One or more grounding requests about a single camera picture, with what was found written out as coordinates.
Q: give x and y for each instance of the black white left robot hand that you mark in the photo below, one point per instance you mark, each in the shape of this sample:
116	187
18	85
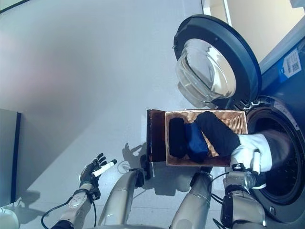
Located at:
90	174

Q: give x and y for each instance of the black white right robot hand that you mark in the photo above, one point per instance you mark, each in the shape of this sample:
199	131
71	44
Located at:
256	162

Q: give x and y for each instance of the white garment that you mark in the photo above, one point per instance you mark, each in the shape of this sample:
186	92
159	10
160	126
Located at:
252	143

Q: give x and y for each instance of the black garment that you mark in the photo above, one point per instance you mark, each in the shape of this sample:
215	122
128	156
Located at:
178	138
216	133

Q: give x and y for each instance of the blue garment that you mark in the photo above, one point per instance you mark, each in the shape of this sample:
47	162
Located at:
196	143

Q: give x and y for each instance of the dark front-load washing machine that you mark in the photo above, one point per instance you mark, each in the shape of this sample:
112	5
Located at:
286	148

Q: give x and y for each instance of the silver left robot leg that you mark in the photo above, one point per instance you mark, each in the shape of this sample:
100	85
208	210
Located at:
121	198

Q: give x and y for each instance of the silver robot leg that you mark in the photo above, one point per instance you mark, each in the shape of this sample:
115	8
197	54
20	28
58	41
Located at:
121	198
193	202

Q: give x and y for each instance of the rectangular wicker laundry basket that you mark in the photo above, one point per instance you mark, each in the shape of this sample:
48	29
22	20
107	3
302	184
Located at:
236	119

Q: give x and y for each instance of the grey robot torso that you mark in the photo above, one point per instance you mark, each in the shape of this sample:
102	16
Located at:
133	227

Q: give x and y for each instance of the silver right robot leg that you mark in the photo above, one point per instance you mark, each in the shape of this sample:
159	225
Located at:
193	202

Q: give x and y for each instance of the glossy brown stool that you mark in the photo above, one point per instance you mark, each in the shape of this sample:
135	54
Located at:
157	138

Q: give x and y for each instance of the blue white label sticker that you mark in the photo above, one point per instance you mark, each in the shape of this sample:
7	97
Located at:
289	65

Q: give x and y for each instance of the round glass washer door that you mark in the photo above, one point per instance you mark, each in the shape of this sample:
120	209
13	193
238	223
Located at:
205	71

